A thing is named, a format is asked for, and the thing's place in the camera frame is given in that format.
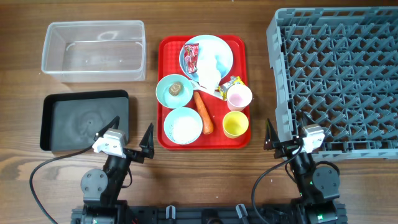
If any light blue plate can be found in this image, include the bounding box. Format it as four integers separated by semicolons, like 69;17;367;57
179;35;234;82

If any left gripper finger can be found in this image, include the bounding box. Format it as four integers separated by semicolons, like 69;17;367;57
94;116;120;139
139;123;154;149

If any black rectangular waste tray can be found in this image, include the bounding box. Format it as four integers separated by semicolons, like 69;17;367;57
40;90;129;152

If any pink cup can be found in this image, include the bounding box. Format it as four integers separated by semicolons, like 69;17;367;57
226;84;252;111

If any brown mushroom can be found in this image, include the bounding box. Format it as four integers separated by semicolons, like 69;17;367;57
169;82;183;96

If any clear plastic storage bin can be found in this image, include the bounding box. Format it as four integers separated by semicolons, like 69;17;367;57
41;20;146;83

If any red snack wrapper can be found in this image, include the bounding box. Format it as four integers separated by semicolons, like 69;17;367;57
183;44;199;73

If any light blue bowl with rice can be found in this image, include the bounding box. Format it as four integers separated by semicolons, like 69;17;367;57
164;107;203;144

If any light blue bowl with mushroom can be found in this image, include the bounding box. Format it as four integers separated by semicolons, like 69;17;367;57
155;74;193;109

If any yellow cup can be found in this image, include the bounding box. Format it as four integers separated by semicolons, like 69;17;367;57
222;111;249;139

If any grey dishwasher rack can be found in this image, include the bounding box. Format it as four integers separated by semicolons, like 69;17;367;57
266;7;397;161

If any orange carrot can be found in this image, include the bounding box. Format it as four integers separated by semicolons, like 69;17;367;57
193;91;214;134

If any white plastic spoon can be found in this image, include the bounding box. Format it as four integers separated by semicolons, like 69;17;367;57
190;80;223;100

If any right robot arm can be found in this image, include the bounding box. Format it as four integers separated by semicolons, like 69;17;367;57
264;116;346;223

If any crumpled white tissue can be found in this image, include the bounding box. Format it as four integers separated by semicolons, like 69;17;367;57
197;52;224;92

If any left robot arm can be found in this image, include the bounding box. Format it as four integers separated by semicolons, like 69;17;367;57
71;116;154;224

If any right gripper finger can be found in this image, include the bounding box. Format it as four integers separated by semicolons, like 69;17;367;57
300;111;315;128
264;119;280;150

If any yellow silver snack wrapper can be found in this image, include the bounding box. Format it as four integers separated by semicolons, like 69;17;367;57
217;76;244;100

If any red serving tray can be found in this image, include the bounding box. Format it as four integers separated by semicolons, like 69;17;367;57
156;35;251;151

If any white rice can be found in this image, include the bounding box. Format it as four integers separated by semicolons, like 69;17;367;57
171;116;201;144

